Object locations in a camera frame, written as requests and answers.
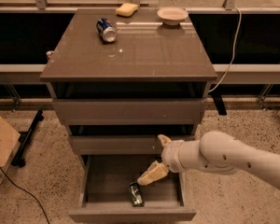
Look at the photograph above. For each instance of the black stand leg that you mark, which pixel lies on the black stand leg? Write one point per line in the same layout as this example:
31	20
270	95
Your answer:
25	139

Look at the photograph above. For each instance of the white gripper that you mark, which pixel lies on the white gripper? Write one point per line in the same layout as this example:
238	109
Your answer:
170	156

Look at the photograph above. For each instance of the grey top drawer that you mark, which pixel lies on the grey top drawer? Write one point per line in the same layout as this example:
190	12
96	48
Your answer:
129	112

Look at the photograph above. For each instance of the green soda can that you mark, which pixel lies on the green soda can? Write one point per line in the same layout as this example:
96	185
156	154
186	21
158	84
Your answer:
136	195

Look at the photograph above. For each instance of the small can behind cabinet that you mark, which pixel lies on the small can behind cabinet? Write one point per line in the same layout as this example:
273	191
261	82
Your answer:
49	54

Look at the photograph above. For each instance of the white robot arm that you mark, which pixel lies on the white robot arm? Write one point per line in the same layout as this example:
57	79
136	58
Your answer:
215	152

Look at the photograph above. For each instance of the grey drawer cabinet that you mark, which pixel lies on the grey drawer cabinet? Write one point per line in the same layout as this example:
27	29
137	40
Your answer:
148	61

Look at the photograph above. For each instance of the yellow sponge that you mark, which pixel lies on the yellow sponge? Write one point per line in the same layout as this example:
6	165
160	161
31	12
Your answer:
126	9

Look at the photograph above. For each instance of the blue soda can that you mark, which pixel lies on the blue soda can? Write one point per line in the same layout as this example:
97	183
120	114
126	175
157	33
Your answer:
106	30

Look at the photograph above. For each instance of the grey open bottom drawer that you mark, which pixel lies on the grey open bottom drawer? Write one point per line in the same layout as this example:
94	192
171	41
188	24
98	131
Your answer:
105	195

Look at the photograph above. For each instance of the black bracket under rail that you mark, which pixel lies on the black bracket under rail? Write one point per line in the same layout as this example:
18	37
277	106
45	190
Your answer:
219	104

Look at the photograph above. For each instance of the cardboard box left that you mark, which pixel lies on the cardboard box left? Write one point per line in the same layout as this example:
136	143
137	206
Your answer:
9	145

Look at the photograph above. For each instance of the grey middle drawer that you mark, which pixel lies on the grey middle drawer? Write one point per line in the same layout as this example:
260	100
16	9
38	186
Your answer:
116	145

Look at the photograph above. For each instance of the white shallow bowl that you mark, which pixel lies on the white shallow bowl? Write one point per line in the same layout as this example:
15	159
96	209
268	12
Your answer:
172	15

